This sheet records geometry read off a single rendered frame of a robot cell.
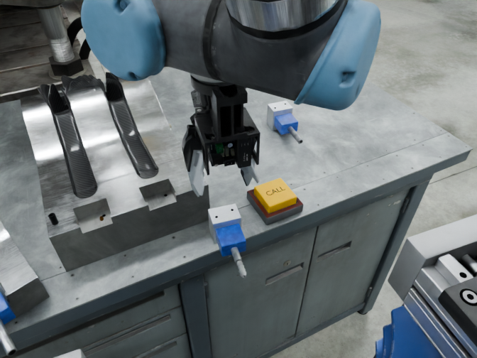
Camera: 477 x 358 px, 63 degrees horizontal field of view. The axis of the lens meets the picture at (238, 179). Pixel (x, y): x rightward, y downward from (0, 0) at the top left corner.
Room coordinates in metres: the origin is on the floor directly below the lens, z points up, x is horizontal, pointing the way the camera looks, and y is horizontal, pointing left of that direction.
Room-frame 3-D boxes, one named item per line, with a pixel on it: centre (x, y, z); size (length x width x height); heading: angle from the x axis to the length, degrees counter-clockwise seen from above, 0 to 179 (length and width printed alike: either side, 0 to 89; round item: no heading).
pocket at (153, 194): (0.47, 0.14, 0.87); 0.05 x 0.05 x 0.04; 27
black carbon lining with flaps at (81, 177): (0.63, 0.28, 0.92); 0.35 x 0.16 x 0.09; 27
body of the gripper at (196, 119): (0.42, 0.02, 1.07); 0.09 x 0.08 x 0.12; 17
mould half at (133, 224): (0.65, 0.28, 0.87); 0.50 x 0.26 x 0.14; 27
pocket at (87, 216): (0.42, 0.23, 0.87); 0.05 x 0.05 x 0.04; 27
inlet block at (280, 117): (0.75, -0.12, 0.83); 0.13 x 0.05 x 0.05; 20
